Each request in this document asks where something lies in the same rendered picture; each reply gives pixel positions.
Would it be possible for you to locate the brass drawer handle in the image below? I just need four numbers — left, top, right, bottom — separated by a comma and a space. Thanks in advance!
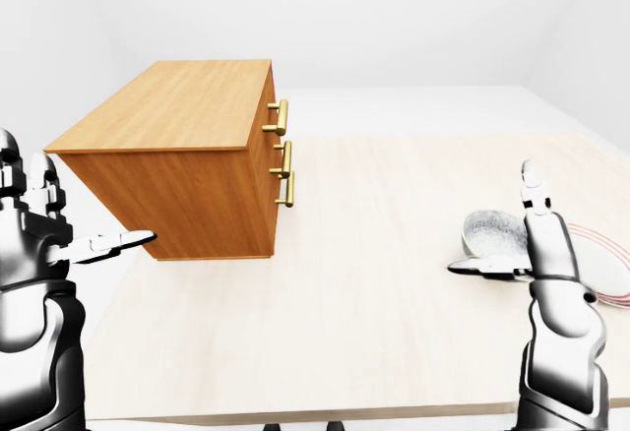
274, 170, 296, 210
261, 98, 290, 137
269, 140, 293, 178

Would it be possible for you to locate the white plate with red rings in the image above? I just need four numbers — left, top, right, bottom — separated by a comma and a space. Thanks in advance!
564, 222, 630, 311

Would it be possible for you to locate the wooden cabinet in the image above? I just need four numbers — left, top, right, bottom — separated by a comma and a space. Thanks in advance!
42, 59, 278, 263

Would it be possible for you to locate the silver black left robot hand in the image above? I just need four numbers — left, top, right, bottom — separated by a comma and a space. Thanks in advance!
0, 128, 158, 290

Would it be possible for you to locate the wooden cabinet drawer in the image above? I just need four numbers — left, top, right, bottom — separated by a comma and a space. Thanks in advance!
246, 141, 277, 191
247, 64, 276, 150
255, 185, 277, 258

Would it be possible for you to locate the black speckled bowl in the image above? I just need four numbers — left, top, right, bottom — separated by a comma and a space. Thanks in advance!
461, 210, 531, 261

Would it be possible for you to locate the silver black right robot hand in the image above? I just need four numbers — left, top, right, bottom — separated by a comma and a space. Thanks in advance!
447, 158, 583, 284

